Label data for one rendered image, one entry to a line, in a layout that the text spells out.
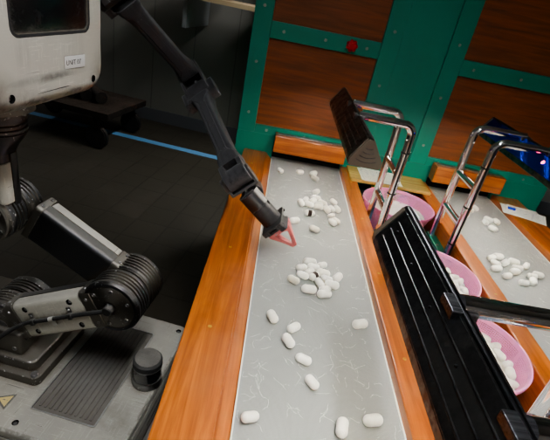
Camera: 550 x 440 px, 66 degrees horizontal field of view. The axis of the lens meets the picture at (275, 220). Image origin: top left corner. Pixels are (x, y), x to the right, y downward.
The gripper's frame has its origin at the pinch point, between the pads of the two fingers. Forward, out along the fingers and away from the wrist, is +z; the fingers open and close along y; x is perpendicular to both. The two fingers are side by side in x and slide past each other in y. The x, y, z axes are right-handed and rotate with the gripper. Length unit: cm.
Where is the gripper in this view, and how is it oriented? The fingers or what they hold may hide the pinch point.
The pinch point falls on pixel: (292, 243)
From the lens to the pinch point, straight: 119.3
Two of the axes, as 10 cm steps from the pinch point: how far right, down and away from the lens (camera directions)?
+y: 0.6, -4.5, 8.9
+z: 6.3, 7.1, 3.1
